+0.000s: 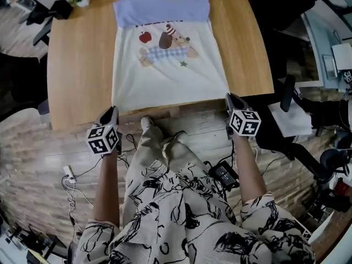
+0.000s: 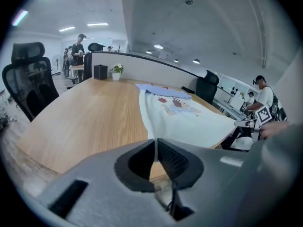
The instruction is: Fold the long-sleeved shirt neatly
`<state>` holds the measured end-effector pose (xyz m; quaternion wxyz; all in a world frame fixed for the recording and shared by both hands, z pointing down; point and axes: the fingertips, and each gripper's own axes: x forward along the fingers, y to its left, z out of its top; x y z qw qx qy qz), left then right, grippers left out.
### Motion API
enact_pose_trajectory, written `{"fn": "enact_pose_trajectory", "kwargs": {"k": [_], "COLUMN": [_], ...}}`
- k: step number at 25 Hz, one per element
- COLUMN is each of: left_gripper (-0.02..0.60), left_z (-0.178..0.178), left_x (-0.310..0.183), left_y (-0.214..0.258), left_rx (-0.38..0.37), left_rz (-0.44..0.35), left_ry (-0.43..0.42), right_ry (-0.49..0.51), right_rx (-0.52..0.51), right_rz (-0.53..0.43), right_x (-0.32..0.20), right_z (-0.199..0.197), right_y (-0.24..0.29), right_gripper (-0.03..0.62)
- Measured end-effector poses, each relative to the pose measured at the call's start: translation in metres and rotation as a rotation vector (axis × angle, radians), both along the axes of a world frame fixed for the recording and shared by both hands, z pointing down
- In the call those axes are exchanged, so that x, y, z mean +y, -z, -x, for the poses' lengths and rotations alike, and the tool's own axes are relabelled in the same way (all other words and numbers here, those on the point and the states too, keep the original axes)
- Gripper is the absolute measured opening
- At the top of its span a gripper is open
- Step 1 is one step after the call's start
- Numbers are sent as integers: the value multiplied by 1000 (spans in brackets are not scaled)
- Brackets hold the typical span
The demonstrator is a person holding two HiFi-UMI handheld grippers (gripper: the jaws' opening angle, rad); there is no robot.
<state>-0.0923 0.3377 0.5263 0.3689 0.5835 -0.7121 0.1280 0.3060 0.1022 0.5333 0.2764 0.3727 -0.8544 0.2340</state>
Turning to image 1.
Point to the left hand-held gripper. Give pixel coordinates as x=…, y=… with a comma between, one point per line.
x=103, y=139

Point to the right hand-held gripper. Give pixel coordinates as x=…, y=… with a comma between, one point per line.
x=244, y=124

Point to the white and blue raglan shirt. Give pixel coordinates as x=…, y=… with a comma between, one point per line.
x=170, y=81

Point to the person's right forearm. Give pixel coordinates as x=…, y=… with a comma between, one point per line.
x=248, y=172

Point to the person's left forearm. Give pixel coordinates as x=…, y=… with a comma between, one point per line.
x=107, y=188

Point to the person's left white shoe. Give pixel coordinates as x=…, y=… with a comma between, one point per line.
x=147, y=123

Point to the person's beige trousers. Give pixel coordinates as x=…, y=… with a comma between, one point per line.
x=154, y=153

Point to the white paper sheet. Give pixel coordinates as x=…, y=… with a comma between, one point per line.
x=291, y=117

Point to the white power strip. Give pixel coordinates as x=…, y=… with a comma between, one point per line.
x=68, y=172

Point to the black screen device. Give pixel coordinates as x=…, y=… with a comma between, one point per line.
x=224, y=175

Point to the light blue desk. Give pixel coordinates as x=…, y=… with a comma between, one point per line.
x=321, y=45

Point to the white box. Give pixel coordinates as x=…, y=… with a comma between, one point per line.
x=342, y=56

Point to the black pen holder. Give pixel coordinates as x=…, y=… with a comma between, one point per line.
x=61, y=9

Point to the person's patterned white blouse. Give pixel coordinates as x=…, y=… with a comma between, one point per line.
x=192, y=230

